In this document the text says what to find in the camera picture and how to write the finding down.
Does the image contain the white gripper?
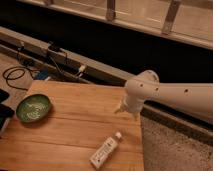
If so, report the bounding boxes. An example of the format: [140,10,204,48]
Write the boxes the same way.
[114,94,144,121]

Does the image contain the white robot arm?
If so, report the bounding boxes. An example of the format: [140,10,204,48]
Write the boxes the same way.
[115,70,213,125]

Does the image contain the green ceramic bowl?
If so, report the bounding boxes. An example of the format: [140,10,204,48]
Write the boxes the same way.
[16,94,52,123]

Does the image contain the blue object behind table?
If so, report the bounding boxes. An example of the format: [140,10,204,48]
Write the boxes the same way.
[34,71,50,80]

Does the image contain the black object at left edge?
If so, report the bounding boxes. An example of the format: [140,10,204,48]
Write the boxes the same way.
[0,89,15,131]

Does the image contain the white plug on rail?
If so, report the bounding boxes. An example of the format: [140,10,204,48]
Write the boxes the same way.
[77,65,86,74]

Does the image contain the black power adapter on rail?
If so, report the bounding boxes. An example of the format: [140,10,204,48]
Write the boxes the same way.
[46,42,67,56]

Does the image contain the black coiled cable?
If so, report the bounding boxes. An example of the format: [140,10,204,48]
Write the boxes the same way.
[2,65,35,91]

